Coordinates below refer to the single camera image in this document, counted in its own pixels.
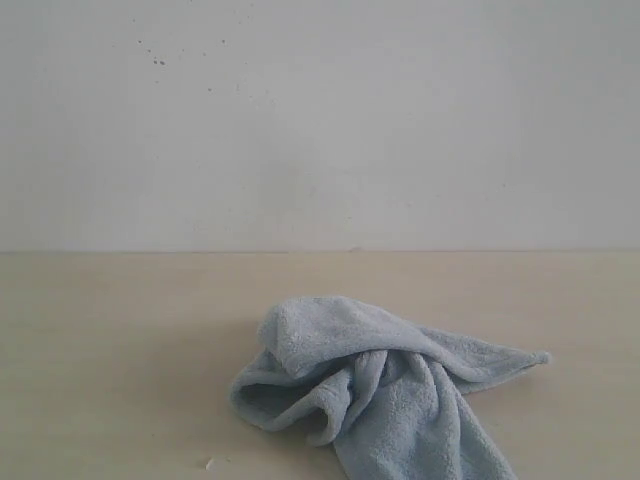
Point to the light blue terry towel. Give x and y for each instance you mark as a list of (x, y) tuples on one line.
[(389, 396)]

